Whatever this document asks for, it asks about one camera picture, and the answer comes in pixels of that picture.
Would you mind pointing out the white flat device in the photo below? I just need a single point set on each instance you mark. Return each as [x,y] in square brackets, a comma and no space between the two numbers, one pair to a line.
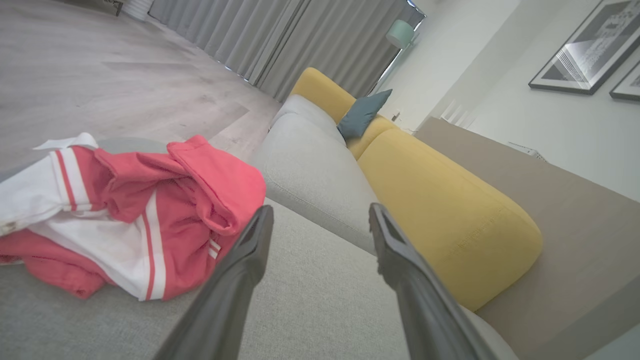
[527,150]

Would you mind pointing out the large black framed picture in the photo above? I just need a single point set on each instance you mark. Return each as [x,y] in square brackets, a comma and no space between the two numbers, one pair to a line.
[590,45]

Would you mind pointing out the grey sofa seat cushion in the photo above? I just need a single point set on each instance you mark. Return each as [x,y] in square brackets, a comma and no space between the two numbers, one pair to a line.
[305,107]
[310,175]

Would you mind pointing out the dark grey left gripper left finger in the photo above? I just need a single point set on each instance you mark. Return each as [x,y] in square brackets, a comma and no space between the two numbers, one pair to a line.
[225,300]

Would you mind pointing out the taupe partition panel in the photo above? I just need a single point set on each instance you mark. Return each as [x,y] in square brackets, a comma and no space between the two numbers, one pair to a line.
[565,235]

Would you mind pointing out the yellow sofa back cushion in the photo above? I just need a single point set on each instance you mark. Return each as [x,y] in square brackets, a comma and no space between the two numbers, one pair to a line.
[372,132]
[450,210]

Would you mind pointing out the white ribbed vase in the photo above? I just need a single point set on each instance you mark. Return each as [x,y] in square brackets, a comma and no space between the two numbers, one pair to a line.
[137,7]

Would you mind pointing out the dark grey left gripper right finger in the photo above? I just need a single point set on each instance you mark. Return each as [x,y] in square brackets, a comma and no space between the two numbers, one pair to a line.
[430,315]

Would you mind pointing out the red basketball jersey white sleeves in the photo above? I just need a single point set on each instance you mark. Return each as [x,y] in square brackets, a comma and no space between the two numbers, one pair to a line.
[90,240]

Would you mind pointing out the teal throw pillow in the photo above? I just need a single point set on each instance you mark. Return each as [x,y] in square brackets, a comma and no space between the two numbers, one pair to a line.
[362,115]

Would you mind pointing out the yellow sofa armrest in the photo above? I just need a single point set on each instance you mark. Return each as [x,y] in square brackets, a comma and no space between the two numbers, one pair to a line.
[320,90]

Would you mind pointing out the small black framed picture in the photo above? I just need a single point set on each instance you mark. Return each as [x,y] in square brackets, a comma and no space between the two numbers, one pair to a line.
[629,85]

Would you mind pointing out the grey pleated curtain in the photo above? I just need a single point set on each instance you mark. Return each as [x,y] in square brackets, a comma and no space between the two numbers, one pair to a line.
[300,40]

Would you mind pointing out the mint green floor lamp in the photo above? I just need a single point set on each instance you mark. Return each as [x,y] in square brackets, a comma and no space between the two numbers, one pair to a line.
[400,34]

